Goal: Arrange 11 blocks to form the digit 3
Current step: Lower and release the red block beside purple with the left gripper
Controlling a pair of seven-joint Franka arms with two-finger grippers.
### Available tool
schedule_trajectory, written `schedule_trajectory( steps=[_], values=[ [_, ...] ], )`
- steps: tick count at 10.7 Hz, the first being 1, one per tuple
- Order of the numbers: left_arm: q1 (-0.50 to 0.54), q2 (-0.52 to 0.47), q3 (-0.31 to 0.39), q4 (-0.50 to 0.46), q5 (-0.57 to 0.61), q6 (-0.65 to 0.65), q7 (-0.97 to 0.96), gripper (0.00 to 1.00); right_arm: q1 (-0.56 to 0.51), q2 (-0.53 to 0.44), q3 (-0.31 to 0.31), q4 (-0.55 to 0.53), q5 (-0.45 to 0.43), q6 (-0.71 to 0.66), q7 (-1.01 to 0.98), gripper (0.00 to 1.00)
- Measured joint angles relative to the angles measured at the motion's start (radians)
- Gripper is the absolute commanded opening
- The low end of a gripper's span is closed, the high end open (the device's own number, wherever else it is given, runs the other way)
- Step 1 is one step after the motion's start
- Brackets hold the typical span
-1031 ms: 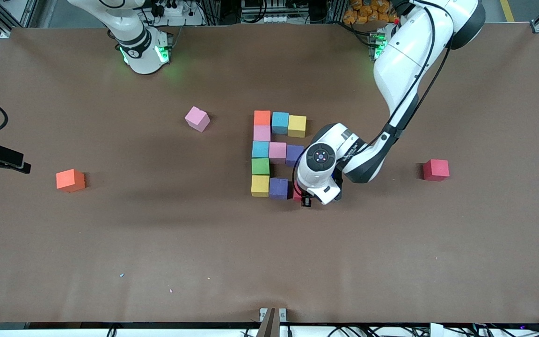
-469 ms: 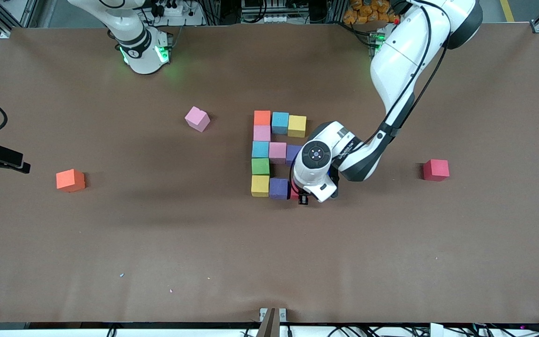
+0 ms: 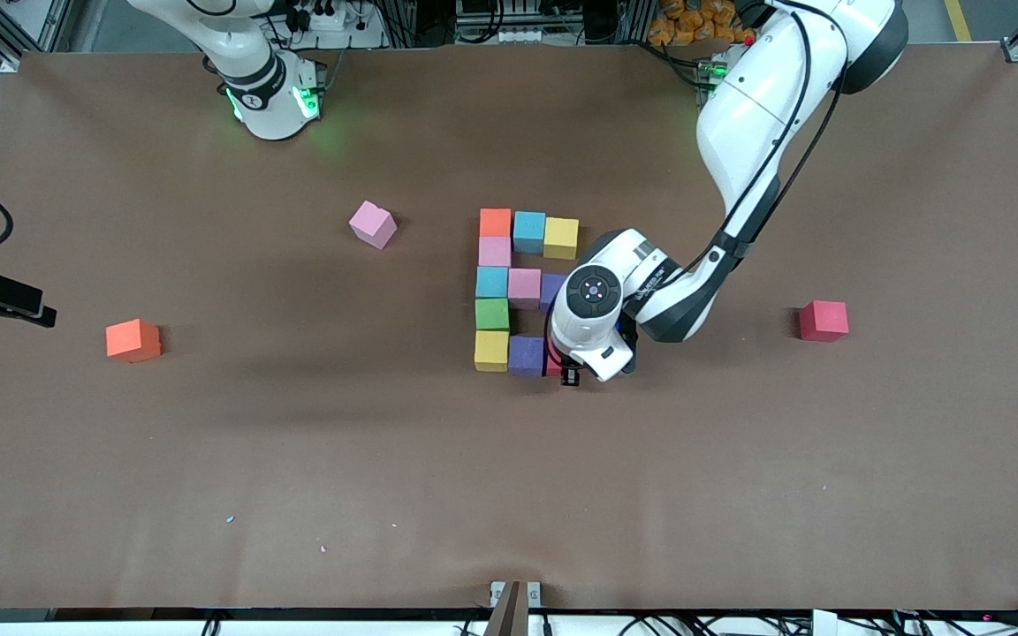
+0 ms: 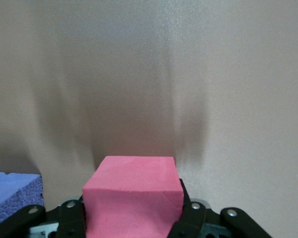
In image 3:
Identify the yellow foam block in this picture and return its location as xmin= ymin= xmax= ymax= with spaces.
xmin=475 ymin=330 xmax=510 ymax=373
xmin=543 ymin=218 xmax=580 ymax=261

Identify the bright pink foam block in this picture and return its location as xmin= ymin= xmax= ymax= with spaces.
xmin=507 ymin=269 xmax=543 ymax=311

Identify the paper table cover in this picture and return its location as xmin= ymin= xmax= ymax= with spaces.
xmin=0 ymin=44 xmax=1018 ymax=612

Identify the white power strip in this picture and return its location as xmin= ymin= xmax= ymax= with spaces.
xmin=454 ymin=0 xmax=556 ymax=45
xmin=284 ymin=0 xmax=386 ymax=49

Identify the pile of orange items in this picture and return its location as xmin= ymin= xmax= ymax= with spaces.
xmin=648 ymin=0 xmax=757 ymax=47

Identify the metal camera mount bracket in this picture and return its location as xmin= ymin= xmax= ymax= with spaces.
xmin=490 ymin=580 xmax=543 ymax=636

